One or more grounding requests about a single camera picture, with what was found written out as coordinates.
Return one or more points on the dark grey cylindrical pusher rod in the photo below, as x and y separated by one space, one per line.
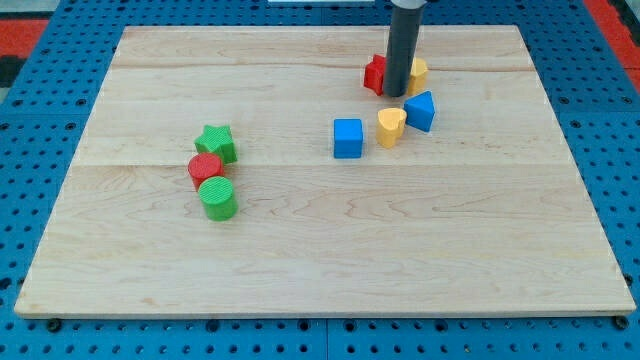
404 29

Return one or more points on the red star block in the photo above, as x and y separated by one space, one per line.
374 74

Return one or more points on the green star block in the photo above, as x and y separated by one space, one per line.
217 140

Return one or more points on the yellow block behind rod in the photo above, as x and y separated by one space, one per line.
417 77

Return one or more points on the blue triangular prism block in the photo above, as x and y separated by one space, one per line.
421 111

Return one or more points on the yellow heart block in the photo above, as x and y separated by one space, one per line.
390 126

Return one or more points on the blue cube block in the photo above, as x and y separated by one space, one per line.
348 138

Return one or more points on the light wooden board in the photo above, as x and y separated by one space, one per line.
485 215

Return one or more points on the red cylinder block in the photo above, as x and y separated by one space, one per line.
204 166

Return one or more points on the green cylinder block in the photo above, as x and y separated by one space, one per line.
217 196

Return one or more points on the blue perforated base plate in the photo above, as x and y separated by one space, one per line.
43 115

